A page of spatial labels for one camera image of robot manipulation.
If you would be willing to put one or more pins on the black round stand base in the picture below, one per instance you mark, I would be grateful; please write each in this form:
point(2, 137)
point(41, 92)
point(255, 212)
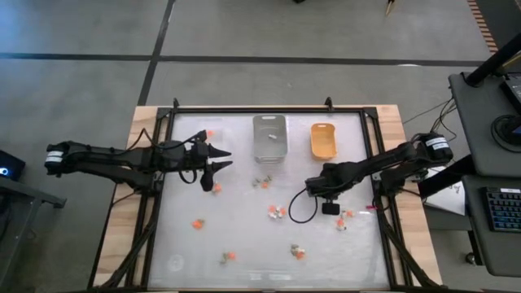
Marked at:
point(506, 130)

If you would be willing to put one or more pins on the black desk pole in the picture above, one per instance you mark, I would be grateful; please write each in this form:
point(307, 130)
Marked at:
point(492, 61)

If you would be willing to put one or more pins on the black backlit keyboard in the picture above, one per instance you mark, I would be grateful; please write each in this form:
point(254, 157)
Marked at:
point(504, 209)

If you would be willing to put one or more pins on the black mat with orange stripes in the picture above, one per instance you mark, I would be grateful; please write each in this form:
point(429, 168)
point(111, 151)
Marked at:
point(500, 16)

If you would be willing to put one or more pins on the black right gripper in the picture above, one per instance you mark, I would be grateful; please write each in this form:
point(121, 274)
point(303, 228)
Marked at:
point(323, 185)

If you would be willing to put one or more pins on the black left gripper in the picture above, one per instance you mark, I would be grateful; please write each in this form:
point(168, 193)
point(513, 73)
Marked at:
point(199, 156)

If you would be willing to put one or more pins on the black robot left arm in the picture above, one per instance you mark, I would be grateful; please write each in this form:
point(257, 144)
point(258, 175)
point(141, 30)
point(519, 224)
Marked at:
point(102, 160)

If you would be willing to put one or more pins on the yellow plastic basket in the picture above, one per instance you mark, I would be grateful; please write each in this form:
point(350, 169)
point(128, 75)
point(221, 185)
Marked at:
point(323, 146)

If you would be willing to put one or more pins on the black device with blue light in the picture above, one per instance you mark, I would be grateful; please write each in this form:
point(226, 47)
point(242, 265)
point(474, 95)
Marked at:
point(14, 163)

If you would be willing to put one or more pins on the small pink clip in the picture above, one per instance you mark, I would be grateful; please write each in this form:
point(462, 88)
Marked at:
point(371, 208)

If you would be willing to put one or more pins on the clear plastic bin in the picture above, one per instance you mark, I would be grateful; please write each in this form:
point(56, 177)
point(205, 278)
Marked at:
point(217, 136)

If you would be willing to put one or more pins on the grey metal desk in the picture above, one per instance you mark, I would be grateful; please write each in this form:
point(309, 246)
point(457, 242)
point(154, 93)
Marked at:
point(36, 194)

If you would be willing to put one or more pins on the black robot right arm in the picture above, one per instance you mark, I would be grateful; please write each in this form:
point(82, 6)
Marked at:
point(386, 160)

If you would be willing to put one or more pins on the black frame clamp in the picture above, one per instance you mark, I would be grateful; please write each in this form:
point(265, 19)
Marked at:
point(176, 103)
point(329, 105)

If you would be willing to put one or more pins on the white paper sheet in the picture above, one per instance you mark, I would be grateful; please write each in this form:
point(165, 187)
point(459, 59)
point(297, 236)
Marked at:
point(449, 199)

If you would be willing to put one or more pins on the grey plastic bin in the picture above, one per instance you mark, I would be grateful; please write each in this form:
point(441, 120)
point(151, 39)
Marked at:
point(268, 152)

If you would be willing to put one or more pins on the black caster wheel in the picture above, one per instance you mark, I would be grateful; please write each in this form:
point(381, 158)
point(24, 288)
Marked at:
point(471, 259)

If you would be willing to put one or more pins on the dark grey side desk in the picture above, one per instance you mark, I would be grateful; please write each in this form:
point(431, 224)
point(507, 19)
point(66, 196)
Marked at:
point(476, 244)
point(476, 122)

